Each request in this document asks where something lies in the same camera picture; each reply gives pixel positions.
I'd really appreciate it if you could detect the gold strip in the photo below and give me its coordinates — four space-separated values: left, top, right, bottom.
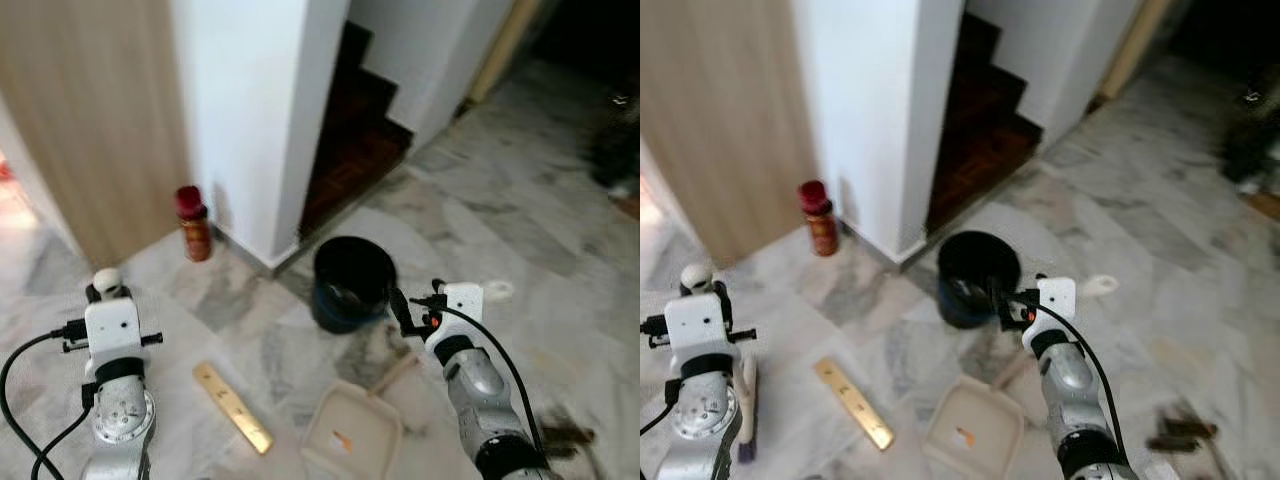
813 357 897 452
193 362 274 456

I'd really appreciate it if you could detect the black round bucket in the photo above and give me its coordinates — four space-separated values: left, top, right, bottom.
937 230 1023 330
312 236 398 335

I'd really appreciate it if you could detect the red-capped spray can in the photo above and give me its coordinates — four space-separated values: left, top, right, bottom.
798 180 840 258
176 186 214 263

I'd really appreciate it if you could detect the dark wooden staircase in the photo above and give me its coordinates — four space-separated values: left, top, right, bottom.
299 20 415 237
924 10 1044 237

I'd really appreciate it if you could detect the light wood panel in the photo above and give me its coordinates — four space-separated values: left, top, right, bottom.
0 0 192 268
640 0 822 268

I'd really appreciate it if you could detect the dark brown debris piece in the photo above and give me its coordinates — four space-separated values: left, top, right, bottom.
538 404 603 463
1146 399 1221 455

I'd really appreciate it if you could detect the large black bag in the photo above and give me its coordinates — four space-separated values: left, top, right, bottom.
588 86 641 199
1218 86 1280 197

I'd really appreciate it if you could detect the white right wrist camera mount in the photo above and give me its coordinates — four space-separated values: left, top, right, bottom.
1037 277 1078 332
440 282 487 338

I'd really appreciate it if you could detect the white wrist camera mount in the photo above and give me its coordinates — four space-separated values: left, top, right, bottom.
1037 277 1078 332
440 282 487 338
664 292 730 361
84 297 142 366

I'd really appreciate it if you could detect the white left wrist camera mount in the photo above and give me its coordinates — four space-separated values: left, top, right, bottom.
664 292 730 361
84 297 142 366

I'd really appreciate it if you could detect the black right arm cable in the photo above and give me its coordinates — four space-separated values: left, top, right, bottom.
436 305 549 463
1028 303 1129 463

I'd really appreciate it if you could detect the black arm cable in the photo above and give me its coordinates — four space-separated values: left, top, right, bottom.
1028 303 1129 463
0 328 89 480
436 305 549 463
640 315 684 438

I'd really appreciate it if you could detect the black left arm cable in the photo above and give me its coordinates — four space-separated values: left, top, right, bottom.
0 328 89 480
640 315 684 438

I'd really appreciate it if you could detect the beige door frame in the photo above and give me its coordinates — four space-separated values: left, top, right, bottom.
468 0 547 104
1093 0 1173 104

